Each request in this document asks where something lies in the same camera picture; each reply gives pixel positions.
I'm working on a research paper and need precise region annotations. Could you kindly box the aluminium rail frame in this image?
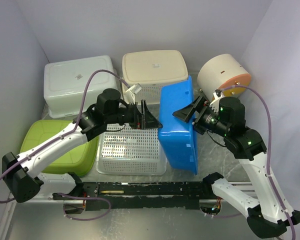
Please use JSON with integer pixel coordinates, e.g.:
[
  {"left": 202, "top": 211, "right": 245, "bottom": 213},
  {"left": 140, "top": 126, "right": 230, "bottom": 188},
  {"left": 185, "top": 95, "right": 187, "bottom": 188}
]
[{"left": 0, "top": 181, "right": 283, "bottom": 240}]

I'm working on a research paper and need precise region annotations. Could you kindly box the brass pencil-like rod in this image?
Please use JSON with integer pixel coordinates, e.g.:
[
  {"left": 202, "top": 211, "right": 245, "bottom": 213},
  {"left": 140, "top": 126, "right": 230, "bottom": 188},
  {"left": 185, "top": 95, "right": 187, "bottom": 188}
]
[{"left": 100, "top": 190, "right": 125, "bottom": 195}]

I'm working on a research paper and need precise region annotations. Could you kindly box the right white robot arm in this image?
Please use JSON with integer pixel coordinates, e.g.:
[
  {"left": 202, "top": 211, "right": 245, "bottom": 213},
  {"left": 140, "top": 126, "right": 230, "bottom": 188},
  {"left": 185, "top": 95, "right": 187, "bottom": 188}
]
[{"left": 173, "top": 96, "right": 300, "bottom": 239}]

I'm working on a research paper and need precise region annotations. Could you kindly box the blue plastic tub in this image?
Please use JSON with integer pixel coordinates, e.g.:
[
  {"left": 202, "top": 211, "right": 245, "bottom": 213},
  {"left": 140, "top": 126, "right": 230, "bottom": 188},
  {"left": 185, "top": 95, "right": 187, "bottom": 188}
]
[{"left": 158, "top": 76, "right": 198, "bottom": 175}]

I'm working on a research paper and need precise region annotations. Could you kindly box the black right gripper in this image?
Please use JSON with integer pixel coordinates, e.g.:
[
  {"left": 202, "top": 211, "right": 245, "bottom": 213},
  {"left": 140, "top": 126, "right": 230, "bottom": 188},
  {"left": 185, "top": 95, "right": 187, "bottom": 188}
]
[{"left": 172, "top": 95, "right": 230, "bottom": 137}]

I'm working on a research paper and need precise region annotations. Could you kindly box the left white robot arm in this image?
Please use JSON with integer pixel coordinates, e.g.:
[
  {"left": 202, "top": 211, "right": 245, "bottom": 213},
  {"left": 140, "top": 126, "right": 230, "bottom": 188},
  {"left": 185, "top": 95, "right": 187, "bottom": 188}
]
[{"left": 2, "top": 88, "right": 163, "bottom": 203}]

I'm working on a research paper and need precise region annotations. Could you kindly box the green plastic tub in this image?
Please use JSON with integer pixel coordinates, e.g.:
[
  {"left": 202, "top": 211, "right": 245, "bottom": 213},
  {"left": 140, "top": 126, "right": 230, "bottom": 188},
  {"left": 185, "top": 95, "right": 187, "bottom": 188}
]
[{"left": 20, "top": 120, "right": 99, "bottom": 177}]

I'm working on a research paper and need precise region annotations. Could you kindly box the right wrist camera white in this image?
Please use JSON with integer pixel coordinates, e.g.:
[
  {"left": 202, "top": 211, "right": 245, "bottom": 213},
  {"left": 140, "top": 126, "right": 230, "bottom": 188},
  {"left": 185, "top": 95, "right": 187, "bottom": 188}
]
[{"left": 209, "top": 89, "right": 225, "bottom": 110}]

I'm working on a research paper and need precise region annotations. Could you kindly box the cream perforated basket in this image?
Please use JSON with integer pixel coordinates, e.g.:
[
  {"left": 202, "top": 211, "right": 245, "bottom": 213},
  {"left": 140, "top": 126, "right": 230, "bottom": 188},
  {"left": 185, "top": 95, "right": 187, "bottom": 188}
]
[{"left": 122, "top": 50, "right": 188, "bottom": 105}]

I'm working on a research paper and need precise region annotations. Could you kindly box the cream cylindrical bucket orange rim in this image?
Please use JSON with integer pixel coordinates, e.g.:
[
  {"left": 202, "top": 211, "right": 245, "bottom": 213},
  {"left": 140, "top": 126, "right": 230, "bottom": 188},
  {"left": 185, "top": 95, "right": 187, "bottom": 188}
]
[{"left": 197, "top": 53, "right": 252, "bottom": 101}]

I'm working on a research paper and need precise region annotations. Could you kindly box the white translucent plastic bin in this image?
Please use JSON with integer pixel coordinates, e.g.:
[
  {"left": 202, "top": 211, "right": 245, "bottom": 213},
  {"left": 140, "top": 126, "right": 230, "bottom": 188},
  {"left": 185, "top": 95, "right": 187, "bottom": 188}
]
[{"left": 43, "top": 55, "right": 121, "bottom": 119}]

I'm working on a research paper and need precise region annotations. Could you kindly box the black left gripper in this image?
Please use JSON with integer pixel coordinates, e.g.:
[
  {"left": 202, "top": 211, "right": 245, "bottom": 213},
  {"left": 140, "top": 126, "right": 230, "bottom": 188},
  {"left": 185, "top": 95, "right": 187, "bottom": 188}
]
[{"left": 106, "top": 100, "right": 163, "bottom": 130}]

